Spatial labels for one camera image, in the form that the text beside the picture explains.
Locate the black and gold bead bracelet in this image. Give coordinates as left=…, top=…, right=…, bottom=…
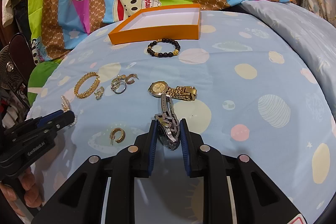
left=146, top=38, right=181, bottom=58

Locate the light blue planet bedsheet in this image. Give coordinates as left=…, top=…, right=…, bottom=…
left=29, top=12, right=335, bottom=223

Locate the orange box white inside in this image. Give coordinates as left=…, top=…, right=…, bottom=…
left=108, top=4, right=201, bottom=45

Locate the gold braided bangle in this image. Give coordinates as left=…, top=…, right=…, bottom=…
left=73, top=72, right=100, bottom=99

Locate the silver metal wristwatch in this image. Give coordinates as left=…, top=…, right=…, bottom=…
left=154, top=94, right=181, bottom=151

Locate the black electric fan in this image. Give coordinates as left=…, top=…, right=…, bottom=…
left=0, top=46, right=23, bottom=90

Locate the silver ring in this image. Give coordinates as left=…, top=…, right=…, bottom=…
left=110, top=78, right=128, bottom=94

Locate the grey blue pillow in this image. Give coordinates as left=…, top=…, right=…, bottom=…
left=241, top=0, right=335, bottom=114

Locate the small silver gold earring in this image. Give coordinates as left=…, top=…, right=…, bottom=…
left=94, top=86, right=105, bottom=100

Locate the gold metal wristwatch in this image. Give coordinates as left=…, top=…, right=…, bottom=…
left=148, top=81, right=197, bottom=101

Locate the silver gold hoop earring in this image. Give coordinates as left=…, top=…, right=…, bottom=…
left=117, top=73, right=138, bottom=85

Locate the person's left hand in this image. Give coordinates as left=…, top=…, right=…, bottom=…
left=1, top=167, right=42, bottom=217

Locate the white pearl necklace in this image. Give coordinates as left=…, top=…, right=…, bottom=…
left=60, top=95, right=78, bottom=128

